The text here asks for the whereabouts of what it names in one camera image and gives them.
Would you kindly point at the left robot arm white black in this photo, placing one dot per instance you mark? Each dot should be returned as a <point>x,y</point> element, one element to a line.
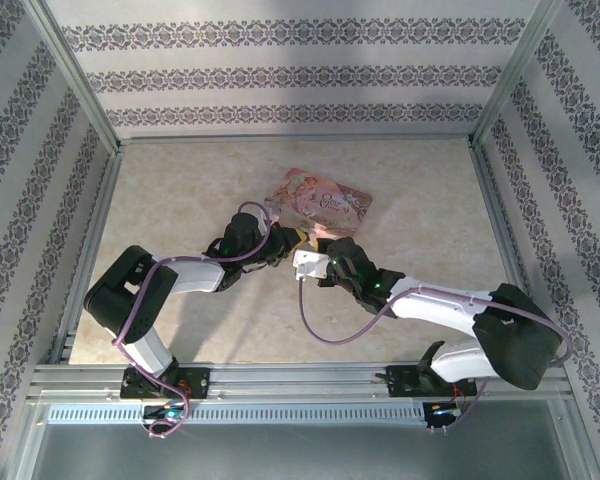
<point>195,275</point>

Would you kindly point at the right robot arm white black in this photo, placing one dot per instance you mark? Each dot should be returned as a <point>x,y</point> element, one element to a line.
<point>430,307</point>

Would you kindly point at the pink illustrated snack packet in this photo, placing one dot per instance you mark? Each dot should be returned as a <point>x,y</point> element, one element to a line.
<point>330,200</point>

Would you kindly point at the grey metal panel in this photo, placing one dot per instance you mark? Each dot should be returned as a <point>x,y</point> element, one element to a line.
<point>300,452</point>

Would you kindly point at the aluminium back frame rail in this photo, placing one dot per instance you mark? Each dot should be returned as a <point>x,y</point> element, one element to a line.
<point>295,140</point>

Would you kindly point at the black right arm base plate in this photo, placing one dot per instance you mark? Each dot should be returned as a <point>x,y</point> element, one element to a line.
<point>400,380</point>

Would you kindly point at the aluminium front mounting rail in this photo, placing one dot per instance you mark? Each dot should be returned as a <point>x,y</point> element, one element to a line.
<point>290,377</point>

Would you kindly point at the aluminium side frame rail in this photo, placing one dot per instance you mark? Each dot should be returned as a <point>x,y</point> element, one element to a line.
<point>500,220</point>
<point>87,250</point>

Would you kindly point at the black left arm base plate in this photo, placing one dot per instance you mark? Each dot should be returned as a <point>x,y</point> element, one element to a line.
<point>195,382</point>

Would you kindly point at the aluminium frame post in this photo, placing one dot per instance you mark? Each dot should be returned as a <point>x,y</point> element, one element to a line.
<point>515,70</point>
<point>75,75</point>

